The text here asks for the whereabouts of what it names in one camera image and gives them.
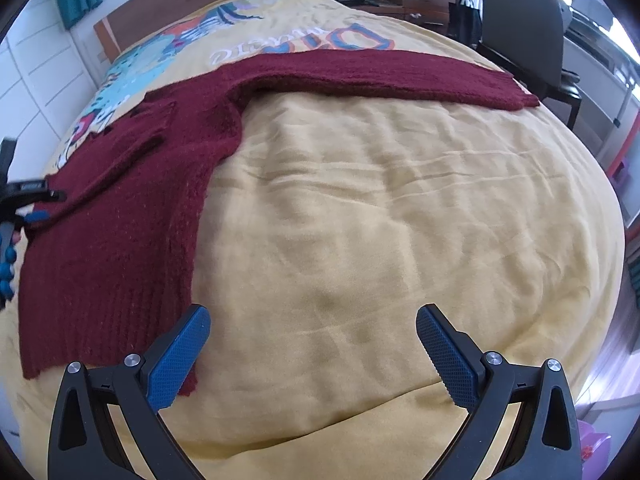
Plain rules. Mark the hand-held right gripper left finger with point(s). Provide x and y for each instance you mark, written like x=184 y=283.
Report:
x=175 y=360

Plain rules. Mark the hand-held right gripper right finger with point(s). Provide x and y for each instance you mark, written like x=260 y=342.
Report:
x=450 y=360

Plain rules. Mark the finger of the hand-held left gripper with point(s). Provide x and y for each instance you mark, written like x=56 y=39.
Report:
x=37 y=217
x=7 y=265

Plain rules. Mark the maroon knitted sweater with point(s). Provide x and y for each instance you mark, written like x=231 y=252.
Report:
x=125 y=210

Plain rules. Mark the white wardrobe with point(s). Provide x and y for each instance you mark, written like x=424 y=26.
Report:
x=40 y=95

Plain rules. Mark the yellow printed blanket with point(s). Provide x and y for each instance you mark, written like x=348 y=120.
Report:
x=375 y=210

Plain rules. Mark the purple container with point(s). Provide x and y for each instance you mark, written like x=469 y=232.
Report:
x=595 y=450

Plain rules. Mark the white desk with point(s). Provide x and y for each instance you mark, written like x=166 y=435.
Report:
x=600 y=75

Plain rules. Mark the dark hanging cloth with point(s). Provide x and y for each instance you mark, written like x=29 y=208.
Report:
x=465 y=20

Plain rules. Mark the grey office chair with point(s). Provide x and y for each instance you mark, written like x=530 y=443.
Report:
x=525 y=25

